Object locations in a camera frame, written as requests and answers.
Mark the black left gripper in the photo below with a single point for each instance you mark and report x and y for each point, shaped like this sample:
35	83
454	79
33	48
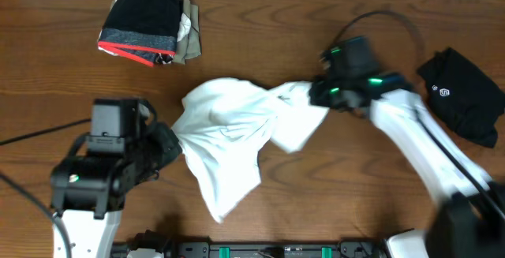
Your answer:
167	141

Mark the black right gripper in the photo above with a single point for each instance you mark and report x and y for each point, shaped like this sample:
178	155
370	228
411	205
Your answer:
321	95

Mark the white t-shirt pixel print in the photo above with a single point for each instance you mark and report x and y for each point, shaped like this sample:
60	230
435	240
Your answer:
226	122

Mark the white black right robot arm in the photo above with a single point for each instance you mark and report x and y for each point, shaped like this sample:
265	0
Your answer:
470	217

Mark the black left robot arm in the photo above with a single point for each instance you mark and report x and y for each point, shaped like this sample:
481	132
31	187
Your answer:
125	147

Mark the olive grey folded garment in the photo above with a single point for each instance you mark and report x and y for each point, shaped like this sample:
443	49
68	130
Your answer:
188	40

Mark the black t-shirt white logo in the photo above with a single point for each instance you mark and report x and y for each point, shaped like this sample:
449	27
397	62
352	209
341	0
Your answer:
463	97

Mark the black folded garment pink trim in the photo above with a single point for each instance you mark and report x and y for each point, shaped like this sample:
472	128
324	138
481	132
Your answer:
142	21

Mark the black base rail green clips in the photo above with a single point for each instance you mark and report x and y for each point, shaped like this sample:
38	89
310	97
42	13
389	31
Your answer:
276	250

